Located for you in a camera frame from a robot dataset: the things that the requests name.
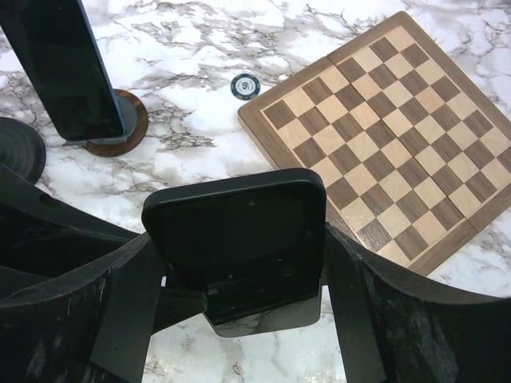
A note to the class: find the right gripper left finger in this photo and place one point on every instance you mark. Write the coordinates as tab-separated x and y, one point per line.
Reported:
78	294

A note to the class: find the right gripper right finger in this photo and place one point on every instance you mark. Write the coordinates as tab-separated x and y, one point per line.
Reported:
394	325

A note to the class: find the black phone stand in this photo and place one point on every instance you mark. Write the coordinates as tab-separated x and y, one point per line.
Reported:
22	149

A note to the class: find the black phone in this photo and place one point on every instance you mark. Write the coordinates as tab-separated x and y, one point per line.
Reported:
253	245

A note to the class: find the round wooden phone stand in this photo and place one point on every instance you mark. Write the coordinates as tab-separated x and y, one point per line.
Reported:
133	120

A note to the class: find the blue phone on wooden stand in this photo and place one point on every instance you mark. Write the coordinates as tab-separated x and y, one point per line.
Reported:
55	45

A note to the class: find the wooden chessboard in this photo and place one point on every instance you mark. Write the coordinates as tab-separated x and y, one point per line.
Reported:
414	157

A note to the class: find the blue poker chip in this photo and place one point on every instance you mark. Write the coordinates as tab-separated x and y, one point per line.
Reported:
245	86

